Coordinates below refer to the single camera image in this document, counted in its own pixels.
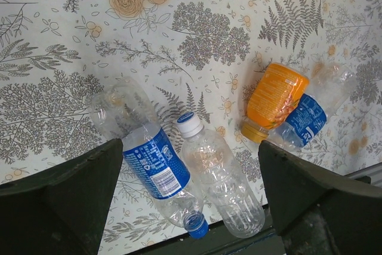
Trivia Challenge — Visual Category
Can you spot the blue label bottle blue cap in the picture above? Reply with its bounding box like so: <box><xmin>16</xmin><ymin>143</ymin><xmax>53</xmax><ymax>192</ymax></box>
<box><xmin>88</xmin><ymin>77</ymin><xmax>208</xmax><ymax>239</ymax></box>

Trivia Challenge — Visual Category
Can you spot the orange label plastic bottle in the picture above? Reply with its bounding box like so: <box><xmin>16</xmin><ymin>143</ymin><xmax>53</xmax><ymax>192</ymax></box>
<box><xmin>241</xmin><ymin>63</ymin><xmax>310</xmax><ymax>143</ymax></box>

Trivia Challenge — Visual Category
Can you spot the clear bottle white cap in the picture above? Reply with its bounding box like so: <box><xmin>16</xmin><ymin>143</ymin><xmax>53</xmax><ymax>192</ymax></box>
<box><xmin>177</xmin><ymin>112</ymin><xmax>265</xmax><ymax>238</ymax></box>

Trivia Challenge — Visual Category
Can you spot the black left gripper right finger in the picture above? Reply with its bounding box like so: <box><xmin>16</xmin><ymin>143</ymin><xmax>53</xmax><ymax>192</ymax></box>
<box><xmin>258</xmin><ymin>141</ymin><xmax>381</xmax><ymax>254</ymax></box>

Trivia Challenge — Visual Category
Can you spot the floral patterned table mat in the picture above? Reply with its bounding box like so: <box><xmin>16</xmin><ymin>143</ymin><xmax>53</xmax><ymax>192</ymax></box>
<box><xmin>0</xmin><ymin>0</ymin><xmax>382</xmax><ymax>253</ymax></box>

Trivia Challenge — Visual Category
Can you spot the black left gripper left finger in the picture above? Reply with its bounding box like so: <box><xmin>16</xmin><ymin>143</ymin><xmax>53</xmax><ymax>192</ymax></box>
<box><xmin>1</xmin><ymin>139</ymin><xmax>122</xmax><ymax>254</ymax></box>

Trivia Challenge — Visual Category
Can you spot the crushed blue label bottle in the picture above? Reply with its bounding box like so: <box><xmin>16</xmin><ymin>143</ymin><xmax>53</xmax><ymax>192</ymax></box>
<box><xmin>267</xmin><ymin>63</ymin><xmax>356</xmax><ymax>152</ymax></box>

